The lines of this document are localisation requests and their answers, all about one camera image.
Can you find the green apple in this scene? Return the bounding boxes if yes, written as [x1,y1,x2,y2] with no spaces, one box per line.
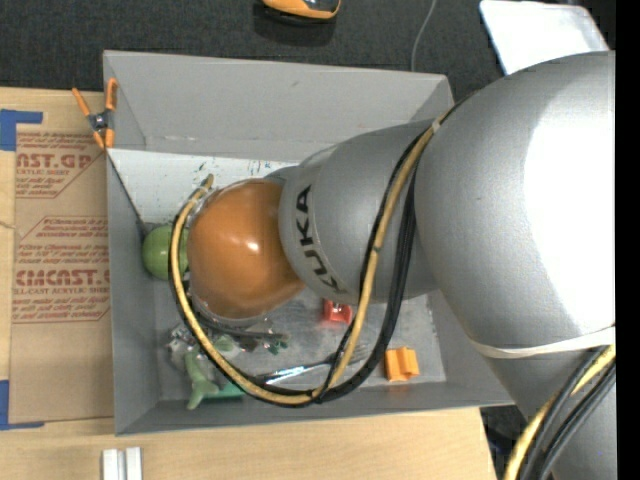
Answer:
[141,223,191,282]

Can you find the dark green flat block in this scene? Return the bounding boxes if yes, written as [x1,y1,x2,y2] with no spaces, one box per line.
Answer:
[212,381,247,400]

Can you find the pale green toy animal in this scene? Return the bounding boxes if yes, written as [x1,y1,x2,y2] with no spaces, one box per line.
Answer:
[183,349,222,412]

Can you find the brown cardboard board red print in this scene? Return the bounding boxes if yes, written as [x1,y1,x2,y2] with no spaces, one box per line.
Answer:
[0,86,117,432]

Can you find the grey metal bin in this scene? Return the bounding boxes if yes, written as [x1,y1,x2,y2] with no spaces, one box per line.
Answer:
[102,50,517,437]

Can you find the silver metal fork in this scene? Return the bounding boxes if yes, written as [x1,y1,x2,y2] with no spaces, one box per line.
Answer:
[257,344,372,387]

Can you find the small orange plastic piece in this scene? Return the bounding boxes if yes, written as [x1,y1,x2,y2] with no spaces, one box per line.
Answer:
[383,346,421,383]

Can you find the small red plastic piece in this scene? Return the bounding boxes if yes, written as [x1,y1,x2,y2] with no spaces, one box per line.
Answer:
[321,298,354,326]

